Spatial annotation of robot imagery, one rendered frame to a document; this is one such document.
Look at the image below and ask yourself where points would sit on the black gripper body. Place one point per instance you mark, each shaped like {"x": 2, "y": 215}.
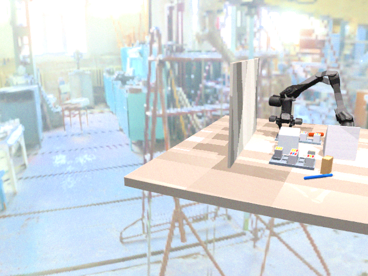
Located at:
{"x": 297, "y": 121}

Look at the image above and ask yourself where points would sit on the tan rectangular block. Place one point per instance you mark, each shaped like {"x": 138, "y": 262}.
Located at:
{"x": 326, "y": 164}

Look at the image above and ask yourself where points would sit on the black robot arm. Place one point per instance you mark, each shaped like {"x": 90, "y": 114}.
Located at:
{"x": 292, "y": 92}

